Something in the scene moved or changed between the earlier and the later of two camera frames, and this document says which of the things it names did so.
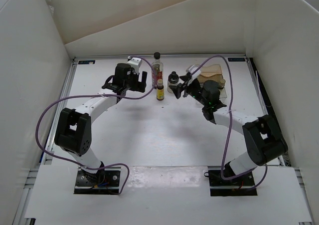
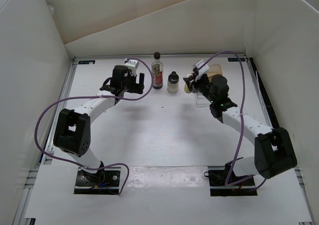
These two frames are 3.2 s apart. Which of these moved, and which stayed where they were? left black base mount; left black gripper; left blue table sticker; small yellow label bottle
Moved: small yellow label bottle
Stayed: left black base mount; left blue table sticker; left black gripper
